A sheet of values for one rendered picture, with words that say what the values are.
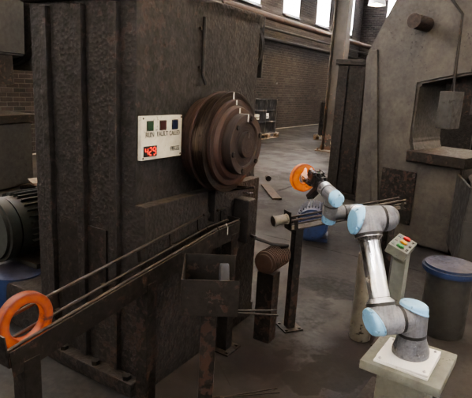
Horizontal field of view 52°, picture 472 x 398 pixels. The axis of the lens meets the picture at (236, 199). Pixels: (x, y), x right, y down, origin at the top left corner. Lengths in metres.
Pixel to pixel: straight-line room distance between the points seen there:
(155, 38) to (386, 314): 1.44
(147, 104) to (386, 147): 3.16
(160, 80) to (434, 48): 3.04
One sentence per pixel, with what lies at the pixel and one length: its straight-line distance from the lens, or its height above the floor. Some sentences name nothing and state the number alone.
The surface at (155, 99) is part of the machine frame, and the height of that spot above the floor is 1.31.
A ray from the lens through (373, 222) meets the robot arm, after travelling 2.10.
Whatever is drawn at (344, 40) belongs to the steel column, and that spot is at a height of 2.39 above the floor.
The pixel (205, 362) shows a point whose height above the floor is 0.32.
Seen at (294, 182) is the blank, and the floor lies 0.88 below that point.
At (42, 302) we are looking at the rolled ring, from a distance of 1.67.
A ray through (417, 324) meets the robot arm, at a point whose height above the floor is 0.48.
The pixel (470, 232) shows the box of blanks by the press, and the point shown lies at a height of 0.41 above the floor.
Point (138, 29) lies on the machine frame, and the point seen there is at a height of 1.57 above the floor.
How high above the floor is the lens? 1.39
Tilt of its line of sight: 13 degrees down
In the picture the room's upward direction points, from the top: 3 degrees clockwise
